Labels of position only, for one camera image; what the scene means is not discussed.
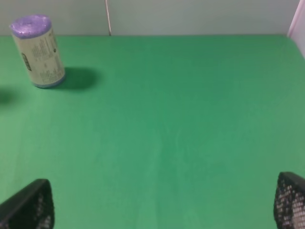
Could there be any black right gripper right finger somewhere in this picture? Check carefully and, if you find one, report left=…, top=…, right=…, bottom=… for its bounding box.
left=274, top=172, right=305, bottom=229

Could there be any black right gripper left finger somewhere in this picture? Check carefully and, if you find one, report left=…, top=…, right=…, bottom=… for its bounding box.
left=0, top=179, right=55, bottom=229

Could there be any green table cloth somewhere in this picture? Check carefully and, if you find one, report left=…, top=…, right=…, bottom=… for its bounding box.
left=0, top=36, right=305, bottom=229

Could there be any purple trash bag roll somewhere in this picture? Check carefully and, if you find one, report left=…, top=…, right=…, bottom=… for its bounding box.
left=10, top=14, right=65, bottom=88

